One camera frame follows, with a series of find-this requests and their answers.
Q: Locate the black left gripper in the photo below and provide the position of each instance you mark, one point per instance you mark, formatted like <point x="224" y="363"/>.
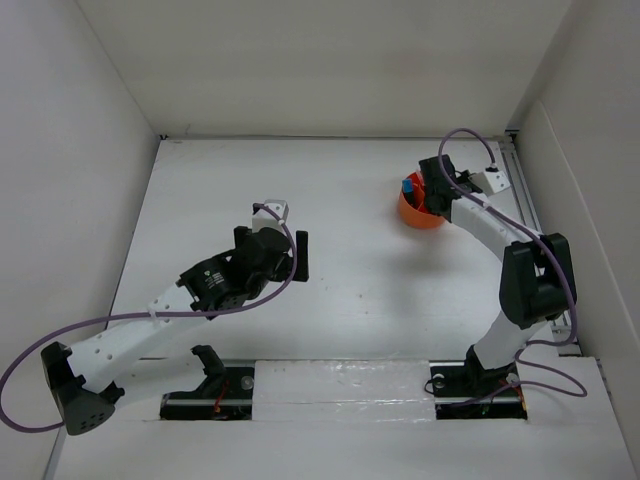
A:
<point x="301" y="260"/>

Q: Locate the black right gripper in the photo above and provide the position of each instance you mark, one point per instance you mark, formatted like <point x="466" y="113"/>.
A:
<point x="464" y="178"/>

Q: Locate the orange round desk organizer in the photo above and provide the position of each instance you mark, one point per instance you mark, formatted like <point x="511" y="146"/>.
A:
<point x="417" y="216"/>

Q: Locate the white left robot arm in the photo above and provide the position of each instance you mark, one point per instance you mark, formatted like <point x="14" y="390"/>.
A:
<point x="87" y="380"/>

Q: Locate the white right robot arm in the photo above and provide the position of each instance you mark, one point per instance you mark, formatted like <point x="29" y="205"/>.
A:
<point x="536" y="285"/>

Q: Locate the aluminium rail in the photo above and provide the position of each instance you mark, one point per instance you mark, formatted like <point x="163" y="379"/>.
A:
<point x="561" y="327"/>

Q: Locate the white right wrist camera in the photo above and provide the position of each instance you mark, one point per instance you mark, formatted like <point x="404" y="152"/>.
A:
<point x="491" y="181"/>

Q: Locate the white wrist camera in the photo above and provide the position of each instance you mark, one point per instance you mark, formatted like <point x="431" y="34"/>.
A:
<point x="270" y="214"/>
<point x="491" y="181"/>

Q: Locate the blue cap black highlighter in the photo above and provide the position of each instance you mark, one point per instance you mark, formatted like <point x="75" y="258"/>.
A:
<point x="408" y="191"/>

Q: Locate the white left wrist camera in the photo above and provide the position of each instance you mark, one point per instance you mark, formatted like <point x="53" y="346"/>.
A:
<point x="270" y="214"/>

